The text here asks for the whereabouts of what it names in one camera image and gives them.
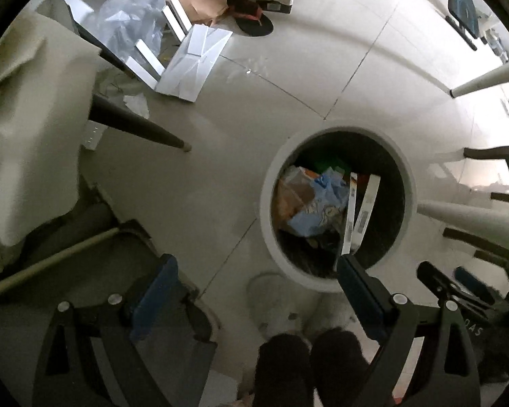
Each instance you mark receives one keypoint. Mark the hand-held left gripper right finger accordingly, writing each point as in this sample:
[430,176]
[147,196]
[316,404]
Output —
[358,296]

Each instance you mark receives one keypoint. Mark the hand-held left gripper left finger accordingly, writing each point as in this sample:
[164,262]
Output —
[152,301]

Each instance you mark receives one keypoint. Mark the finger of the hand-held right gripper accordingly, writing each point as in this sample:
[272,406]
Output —
[434,277]
[475,284]

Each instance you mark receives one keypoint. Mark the round white waste bin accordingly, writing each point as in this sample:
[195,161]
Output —
[390,220]

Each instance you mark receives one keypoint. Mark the long white box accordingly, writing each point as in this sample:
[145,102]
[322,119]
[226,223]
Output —
[350,216]

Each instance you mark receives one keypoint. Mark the white barcode box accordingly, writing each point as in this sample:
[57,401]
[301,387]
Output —
[367,212]

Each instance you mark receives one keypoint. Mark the blue white patterned wrapper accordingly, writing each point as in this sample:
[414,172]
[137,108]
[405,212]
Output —
[318,220]

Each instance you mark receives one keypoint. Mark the orange plastic wrapper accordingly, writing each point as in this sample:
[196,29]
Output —
[292,195]

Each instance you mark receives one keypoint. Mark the green packet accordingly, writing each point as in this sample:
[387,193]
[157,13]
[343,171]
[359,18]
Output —
[324,164]

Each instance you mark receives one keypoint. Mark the white fuzzy slipper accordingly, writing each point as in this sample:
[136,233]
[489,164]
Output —
[331,313]
[271,301]

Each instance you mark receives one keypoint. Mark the white tapered table leg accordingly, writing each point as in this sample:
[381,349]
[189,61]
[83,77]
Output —
[471,220]
[492,77]

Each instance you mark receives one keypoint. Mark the person's legs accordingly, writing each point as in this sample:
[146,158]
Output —
[305,373]

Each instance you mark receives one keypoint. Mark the wooden stick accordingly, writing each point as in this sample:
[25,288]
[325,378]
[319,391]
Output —
[46,263]

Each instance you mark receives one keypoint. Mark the black table leg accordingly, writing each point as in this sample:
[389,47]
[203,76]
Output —
[131,121]

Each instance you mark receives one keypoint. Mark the crumpled white paper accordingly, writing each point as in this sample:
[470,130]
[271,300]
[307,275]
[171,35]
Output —
[138,104]

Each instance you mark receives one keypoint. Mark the beige hanging cloth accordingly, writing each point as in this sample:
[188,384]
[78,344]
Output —
[25,135]

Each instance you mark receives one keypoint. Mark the white foam strip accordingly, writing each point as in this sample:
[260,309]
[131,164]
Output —
[150,55]
[176,19]
[142,72]

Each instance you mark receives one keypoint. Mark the white folded cardboard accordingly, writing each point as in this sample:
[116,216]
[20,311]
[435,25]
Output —
[191,68]

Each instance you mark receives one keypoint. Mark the black blue weight bench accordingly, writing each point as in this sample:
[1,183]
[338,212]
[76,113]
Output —
[462,0]

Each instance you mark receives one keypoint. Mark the clear plastic sheet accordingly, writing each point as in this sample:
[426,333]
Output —
[123,17]

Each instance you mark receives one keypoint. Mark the black red sandal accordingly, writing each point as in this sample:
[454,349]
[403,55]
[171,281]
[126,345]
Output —
[250,25]

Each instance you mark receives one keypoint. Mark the black chair frame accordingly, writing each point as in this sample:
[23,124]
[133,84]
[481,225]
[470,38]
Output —
[492,151]

